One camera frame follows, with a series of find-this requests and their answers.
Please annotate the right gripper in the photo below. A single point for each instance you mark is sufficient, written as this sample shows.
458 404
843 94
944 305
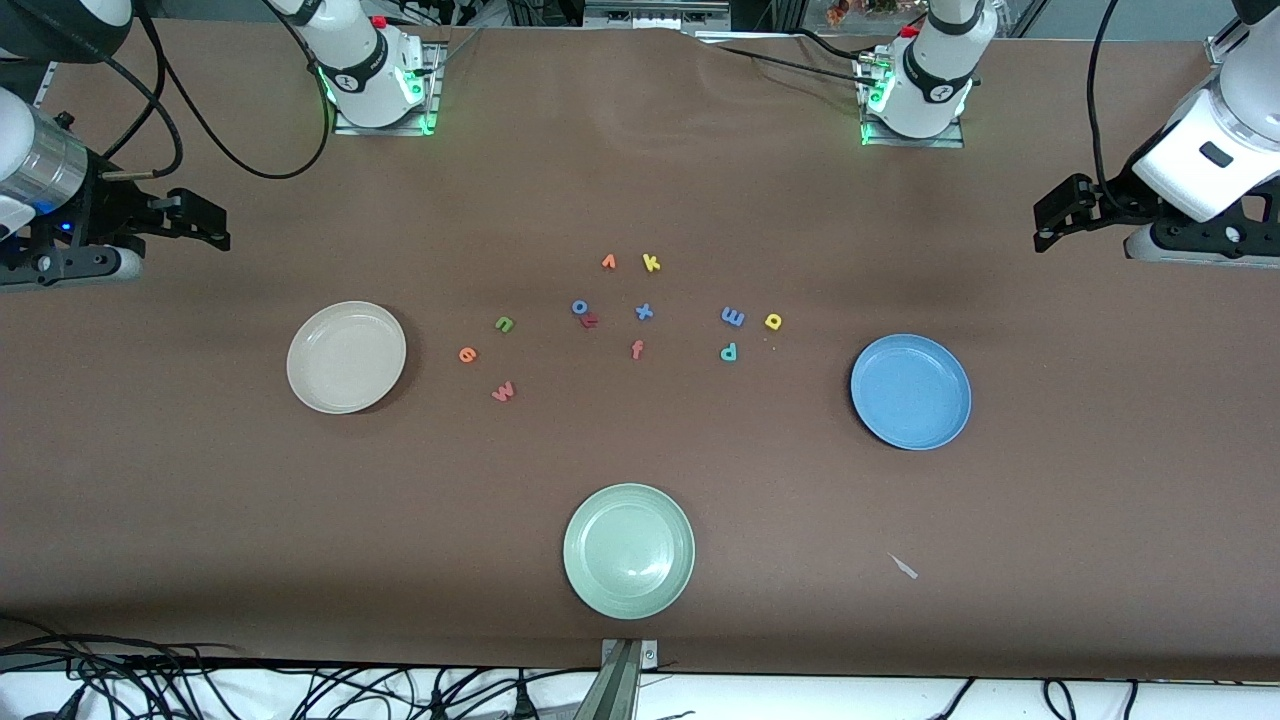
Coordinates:
103 206

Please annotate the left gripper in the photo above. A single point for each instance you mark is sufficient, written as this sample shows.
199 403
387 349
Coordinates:
1117 196

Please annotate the pink foam letter w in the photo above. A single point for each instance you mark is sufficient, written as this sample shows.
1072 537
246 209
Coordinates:
503 391

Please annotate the blue foam letter m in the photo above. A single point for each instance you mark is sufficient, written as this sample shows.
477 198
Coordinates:
732 317

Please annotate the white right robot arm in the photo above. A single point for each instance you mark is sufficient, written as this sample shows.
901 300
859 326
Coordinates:
365 80

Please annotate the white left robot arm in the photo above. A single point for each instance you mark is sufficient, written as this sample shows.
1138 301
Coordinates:
930 90

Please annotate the beige round plate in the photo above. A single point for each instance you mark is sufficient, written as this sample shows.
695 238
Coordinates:
346 357

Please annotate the blue round plate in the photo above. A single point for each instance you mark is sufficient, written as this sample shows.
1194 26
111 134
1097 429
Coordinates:
911 392

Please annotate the small orange decoration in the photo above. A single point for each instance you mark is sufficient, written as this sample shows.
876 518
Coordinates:
838 10

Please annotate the white paper scrap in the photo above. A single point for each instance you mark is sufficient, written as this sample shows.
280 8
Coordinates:
903 566

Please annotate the grey metal box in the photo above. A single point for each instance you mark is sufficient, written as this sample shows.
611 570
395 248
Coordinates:
655 14

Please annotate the brown table cover sheet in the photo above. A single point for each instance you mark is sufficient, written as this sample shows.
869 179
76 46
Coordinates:
640 440

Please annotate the pale green round plate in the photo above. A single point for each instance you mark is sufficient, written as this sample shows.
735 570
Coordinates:
629 551

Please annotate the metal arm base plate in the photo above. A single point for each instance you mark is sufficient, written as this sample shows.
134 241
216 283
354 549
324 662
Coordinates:
440 70
948 141

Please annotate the aluminium frame rail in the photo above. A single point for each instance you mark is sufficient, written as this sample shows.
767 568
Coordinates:
1218 50
47 88

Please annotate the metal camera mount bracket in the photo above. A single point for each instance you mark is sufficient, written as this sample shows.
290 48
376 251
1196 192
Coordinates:
620 690

